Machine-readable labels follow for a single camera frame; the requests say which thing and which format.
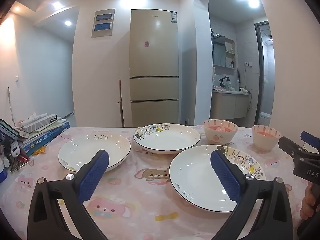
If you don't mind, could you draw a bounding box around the round table cartoon tablecloth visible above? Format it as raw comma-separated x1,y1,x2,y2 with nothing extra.
0,124,320,240

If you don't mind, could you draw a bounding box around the mirror cabinet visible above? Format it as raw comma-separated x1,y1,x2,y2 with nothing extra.
212,29,237,69

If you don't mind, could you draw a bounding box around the blue patterned pouch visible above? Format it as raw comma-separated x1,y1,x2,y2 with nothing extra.
0,119,20,139

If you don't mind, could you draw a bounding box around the wide pink strawberry bowl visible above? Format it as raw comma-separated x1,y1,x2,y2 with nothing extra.
202,119,238,145

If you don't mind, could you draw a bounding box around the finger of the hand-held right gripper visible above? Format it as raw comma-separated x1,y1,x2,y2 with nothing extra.
278,136,306,159
301,131,320,154

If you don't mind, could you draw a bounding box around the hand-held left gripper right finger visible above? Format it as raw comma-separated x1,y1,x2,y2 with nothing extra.
210,149,293,240

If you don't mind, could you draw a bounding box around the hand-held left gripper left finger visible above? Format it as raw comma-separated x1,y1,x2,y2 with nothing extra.
27,149,110,240

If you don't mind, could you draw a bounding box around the beige vanity cabinet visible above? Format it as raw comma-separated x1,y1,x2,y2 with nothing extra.
211,90,251,120

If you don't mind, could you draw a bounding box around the white cartoon print plate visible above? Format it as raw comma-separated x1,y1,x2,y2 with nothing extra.
133,123,201,155
169,145,266,213

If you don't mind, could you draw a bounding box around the beige refrigerator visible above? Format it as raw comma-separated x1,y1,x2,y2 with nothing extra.
129,9,180,128

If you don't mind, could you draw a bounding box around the light green booklet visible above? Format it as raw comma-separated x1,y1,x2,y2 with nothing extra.
29,120,68,139

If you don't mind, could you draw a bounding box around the person's right hand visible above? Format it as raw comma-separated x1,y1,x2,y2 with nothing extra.
300,182,320,222

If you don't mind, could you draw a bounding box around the blue book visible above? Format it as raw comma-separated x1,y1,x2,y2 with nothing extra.
25,121,70,157

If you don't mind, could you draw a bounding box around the grey mop handle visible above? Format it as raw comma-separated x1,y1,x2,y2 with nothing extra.
7,87,16,127

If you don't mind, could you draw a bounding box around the black hair dryer cord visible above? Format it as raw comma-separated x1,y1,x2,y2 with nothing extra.
243,66,251,115

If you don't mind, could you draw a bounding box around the white plate with black lettering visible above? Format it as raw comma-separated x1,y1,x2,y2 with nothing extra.
58,132,132,173

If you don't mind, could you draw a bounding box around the grey wall panel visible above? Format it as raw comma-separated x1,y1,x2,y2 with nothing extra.
91,8,116,38

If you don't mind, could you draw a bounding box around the wooden stick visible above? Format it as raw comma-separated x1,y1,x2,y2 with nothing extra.
115,78,125,128

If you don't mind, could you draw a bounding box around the small pink strawberry bowl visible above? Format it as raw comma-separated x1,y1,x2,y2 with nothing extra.
252,125,282,152

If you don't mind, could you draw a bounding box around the grey tissue box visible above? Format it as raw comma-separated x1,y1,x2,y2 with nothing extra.
22,112,58,133

